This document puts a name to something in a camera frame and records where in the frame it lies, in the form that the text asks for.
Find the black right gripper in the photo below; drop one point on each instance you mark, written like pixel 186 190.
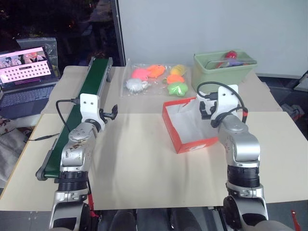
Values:
pixel 207 116

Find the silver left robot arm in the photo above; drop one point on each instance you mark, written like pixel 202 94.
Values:
pixel 77 144

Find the grey metal post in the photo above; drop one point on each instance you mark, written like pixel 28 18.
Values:
pixel 119 31

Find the red cardboard box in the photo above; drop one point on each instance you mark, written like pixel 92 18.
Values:
pixel 192 145

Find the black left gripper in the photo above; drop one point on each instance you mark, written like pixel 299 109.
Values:
pixel 106 115

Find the orange fish toy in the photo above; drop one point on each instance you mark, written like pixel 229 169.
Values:
pixel 156 70

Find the pink fish toy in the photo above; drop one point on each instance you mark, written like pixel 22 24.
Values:
pixel 139 74

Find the orange leaf toy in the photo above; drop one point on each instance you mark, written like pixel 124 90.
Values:
pixel 175 79

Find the green plastic bin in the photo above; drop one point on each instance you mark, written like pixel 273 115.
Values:
pixel 216 77

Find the green leaf toy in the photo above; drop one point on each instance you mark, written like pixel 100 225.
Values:
pixel 177 89

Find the patterned white cloth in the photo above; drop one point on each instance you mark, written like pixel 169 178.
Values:
pixel 9 144

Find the purple toy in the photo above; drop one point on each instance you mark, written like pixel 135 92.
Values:
pixel 233 63

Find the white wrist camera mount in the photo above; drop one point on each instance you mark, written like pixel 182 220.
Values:
pixel 89 106
pixel 225 96

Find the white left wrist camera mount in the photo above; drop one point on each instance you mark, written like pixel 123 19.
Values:
pixel 89 106

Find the clear toy bag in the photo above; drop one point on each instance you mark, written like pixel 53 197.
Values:
pixel 156 83

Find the green conveyor belt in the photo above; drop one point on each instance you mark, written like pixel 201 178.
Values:
pixel 81 96

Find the yellow toy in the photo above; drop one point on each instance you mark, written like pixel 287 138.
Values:
pixel 178 69

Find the white round toy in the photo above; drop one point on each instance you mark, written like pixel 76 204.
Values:
pixel 134 85

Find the beige table cloth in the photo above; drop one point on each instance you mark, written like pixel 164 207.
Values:
pixel 144 156

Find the open laptop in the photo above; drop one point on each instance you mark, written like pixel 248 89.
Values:
pixel 24 81

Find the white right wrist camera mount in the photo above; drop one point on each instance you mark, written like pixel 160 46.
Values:
pixel 225 96

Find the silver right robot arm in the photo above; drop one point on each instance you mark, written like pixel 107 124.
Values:
pixel 243 149

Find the red toy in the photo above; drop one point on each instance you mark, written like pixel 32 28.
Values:
pixel 230 55

